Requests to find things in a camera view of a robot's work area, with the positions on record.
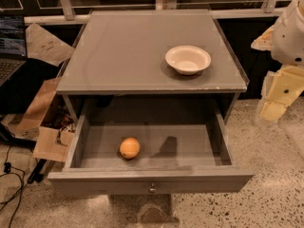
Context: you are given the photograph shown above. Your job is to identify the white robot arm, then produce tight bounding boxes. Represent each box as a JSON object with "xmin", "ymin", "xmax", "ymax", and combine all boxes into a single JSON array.
[{"xmin": 251, "ymin": 0, "xmax": 304, "ymax": 122}]

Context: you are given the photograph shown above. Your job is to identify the brown paper sheet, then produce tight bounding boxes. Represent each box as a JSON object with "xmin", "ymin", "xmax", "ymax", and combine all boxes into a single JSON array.
[{"xmin": 26, "ymin": 24, "xmax": 74, "ymax": 67}]

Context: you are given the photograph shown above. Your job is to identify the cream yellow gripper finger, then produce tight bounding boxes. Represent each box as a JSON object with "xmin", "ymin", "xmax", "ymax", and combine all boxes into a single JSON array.
[{"xmin": 258, "ymin": 65, "xmax": 304, "ymax": 123}]

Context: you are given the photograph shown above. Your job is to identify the metal drawer knob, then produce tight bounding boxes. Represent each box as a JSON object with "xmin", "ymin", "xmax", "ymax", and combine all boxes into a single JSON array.
[{"xmin": 148, "ymin": 182, "xmax": 157, "ymax": 194}]

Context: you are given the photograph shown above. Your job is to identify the grey cabinet with counter top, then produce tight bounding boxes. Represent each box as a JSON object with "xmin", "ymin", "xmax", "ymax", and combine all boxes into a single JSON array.
[{"xmin": 56, "ymin": 9, "xmax": 250, "ymax": 125}]

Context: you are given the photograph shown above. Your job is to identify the metal window railing frame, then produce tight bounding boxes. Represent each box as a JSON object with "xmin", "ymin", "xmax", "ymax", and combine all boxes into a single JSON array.
[{"xmin": 0, "ymin": 0, "xmax": 304, "ymax": 26}]

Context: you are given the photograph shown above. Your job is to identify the white paper bowl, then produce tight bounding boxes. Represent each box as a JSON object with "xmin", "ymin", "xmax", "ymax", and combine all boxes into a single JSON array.
[{"xmin": 165, "ymin": 46, "xmax": 211, "ymax": 75}]

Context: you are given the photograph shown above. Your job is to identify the orange fruit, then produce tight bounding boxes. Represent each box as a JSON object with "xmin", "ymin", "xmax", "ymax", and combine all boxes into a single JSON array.
[{"xmin": 120, "ymin": 138, "xmax": 141, "ymax": 159}]

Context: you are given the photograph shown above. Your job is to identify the open cardboard box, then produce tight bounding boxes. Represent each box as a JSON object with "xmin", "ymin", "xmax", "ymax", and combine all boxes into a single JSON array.
[{"xmin": 17, "ymin": 77, "xmax": 74, "ymax": 162}]

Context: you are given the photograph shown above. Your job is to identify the open grey top drawer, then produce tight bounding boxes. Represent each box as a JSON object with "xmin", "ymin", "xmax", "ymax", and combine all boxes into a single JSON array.
[{"xmin": 48, "ymin": 103, "xmax": 253, "ymax": 195}]

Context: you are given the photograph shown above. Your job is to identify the open laptop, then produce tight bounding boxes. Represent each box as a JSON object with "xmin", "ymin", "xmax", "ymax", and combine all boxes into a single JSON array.
[{"xmin": 0, "ymin": 14, "xmax": 28, "ymax": 86}]

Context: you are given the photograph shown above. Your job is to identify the black cables on floor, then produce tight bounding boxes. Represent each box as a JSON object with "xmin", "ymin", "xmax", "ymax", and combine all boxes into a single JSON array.
[{"xmin": 0, "ymin": 123, "xmax": 47, "ymax": 228}]

